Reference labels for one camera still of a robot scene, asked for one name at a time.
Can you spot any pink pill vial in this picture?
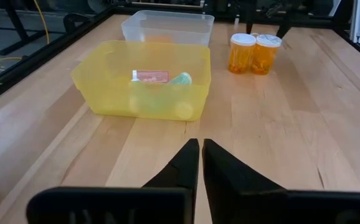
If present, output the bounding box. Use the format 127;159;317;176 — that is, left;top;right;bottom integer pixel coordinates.
131;69;171;84

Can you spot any yellow extension cable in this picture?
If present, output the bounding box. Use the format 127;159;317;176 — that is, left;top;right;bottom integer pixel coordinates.
33;0;50;45

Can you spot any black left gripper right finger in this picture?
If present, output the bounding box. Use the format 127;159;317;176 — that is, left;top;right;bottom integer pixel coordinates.
201;138;360;224

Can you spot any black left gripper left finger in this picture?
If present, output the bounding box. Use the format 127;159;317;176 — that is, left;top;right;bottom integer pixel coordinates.
26;138;200;224

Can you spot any black desk stand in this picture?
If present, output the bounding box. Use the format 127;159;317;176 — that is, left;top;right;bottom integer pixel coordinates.
0;0;49;57

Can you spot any yellow plastic bin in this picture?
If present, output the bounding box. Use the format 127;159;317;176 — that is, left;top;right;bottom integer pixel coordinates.
70;39;212;122

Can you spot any white-capped orange pill bottle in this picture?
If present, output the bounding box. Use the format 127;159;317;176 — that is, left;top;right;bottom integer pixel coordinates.
250;34;283;76
228;32;257;75

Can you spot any yellow pill vial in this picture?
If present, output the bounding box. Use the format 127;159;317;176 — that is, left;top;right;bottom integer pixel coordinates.
175;101;195;121

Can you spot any clear plastic bin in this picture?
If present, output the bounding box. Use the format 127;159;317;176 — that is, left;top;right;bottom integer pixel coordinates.
120;9;215;47

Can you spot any silver aluminium post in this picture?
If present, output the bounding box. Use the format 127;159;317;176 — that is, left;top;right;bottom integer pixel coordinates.
350;0;360;44

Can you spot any teal pill vial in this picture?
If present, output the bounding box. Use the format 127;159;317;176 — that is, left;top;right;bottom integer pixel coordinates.
169;72;193;86

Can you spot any green pill vial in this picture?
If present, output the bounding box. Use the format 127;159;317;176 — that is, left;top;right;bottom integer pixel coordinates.
135;90;174;116

